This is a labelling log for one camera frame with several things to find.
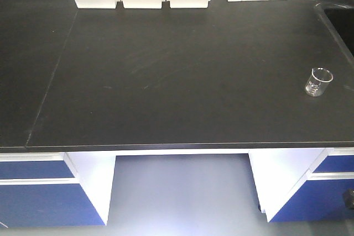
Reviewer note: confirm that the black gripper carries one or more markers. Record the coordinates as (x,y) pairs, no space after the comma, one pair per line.
(348,198)

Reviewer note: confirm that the small clear glass beaker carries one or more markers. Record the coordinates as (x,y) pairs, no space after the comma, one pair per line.
(318,81)

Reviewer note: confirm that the right blue cabinet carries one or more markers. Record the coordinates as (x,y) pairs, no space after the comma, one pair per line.
(317,195)

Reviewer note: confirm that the blue cabinet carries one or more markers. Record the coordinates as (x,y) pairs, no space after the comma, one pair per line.
(55,189)
(317,195)

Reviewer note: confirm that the black lab sink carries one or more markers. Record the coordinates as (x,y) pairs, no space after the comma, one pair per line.
(338,18)

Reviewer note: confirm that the left blue cabinet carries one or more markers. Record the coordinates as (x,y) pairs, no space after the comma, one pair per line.
(55,189)

